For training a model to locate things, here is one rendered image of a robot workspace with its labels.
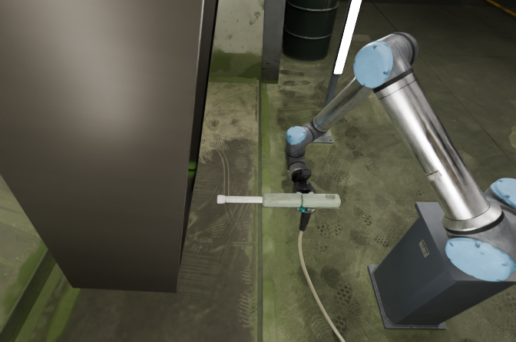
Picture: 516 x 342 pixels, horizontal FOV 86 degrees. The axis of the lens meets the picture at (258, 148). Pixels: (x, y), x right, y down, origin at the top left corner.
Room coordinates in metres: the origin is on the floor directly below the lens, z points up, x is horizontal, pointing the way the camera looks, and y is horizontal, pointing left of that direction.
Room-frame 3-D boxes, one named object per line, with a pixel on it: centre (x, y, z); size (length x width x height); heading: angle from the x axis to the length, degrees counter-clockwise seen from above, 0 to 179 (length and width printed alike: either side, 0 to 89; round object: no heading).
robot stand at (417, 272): (0.51, -0.80, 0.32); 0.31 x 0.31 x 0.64; 1
